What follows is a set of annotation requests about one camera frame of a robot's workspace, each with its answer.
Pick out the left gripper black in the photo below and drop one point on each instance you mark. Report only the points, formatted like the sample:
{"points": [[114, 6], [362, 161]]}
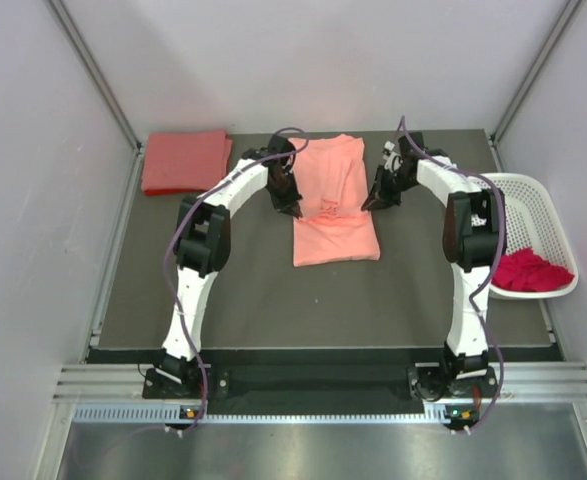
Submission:
{"points": [[287, 204]]}

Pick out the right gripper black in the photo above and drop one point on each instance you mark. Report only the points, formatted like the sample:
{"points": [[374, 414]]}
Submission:
{"points": [[379, 197]]}

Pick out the salmon pink t shirt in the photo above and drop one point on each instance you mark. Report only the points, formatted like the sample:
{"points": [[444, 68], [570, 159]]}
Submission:
{"points": [[331, 178]]}

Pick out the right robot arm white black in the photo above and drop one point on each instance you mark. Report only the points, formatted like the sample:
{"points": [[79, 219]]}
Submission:
{"points": [[473, 240]]}

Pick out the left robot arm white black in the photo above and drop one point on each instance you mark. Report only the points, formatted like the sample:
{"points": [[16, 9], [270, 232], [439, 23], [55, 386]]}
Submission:
{"points": [[201, 246]]}

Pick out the folded red t shirt stack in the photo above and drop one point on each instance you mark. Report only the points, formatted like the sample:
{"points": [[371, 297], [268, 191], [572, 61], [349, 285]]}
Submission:
{"points": [[185, 162]]}

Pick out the white perforated laundry basket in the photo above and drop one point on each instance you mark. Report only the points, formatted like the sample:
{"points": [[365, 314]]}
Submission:
{"points": [[532, 222]]}

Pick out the crimson t shirt in basket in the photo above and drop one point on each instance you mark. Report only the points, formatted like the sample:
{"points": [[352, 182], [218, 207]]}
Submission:
{"points": [[525, 271]]}

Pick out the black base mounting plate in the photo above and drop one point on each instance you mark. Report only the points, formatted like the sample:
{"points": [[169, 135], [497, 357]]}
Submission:
{"points": [[314, 382]]}

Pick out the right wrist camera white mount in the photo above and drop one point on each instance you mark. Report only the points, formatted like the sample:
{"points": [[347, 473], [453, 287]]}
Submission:
{"points": [[392, 158]]}

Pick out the aluminium rail with cable duct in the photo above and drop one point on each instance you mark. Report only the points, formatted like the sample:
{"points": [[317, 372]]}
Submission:
{"points": [[112, 394]]}

